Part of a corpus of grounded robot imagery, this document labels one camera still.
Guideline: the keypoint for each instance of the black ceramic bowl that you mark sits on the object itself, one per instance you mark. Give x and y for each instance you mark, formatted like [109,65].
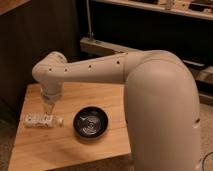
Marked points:
[90,122]

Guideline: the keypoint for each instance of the wooden table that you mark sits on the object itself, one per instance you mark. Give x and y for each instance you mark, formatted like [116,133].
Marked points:
[47,149]

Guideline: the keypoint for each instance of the metal pole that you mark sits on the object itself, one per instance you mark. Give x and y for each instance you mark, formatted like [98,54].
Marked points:
[90,31]

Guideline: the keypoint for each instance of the grey metal beam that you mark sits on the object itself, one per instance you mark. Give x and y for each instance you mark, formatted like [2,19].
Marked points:
[101,48]

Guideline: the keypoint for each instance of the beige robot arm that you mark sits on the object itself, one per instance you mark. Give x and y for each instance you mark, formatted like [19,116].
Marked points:
[161,103]

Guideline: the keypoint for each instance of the wooden shelf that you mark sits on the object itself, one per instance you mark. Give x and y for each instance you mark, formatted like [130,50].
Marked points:
[200,9]

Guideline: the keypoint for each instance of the black handle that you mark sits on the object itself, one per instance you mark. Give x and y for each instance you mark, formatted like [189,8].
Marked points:
[194,65]

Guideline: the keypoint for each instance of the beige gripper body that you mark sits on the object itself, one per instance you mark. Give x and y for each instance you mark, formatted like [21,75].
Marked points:
[51,94]

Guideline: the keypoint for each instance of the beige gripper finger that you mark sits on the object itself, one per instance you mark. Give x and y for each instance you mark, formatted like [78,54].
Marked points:
[48,108]

